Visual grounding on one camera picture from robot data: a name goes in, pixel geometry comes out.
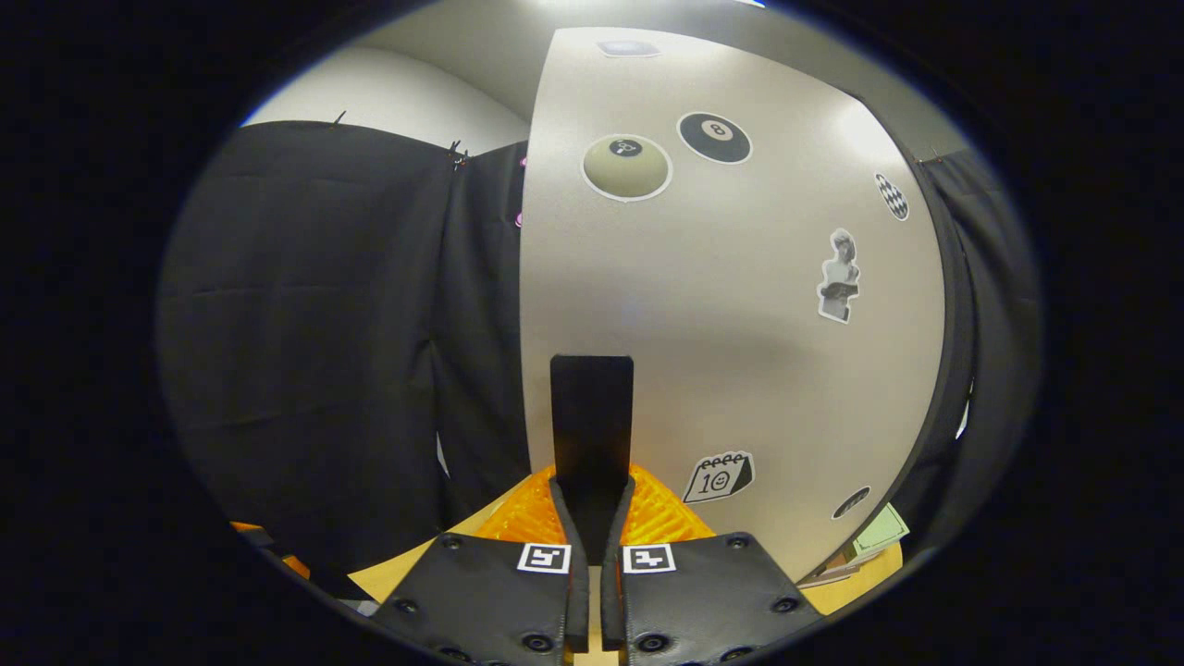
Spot light grey cabinet door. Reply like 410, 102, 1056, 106
518, 26, 949, 584

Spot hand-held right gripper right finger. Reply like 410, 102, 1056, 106
600, 462, 826, 666

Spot black door handle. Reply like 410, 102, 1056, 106
550, 354, 635, 542

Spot black backdrop cloth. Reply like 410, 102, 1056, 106
155, 120, 1042, 593

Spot grey book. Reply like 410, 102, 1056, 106
797, 564, 861, 591

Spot green book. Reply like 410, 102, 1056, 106
851, 502, 912, 558

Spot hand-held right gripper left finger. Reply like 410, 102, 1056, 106
370, 465, 591, 666

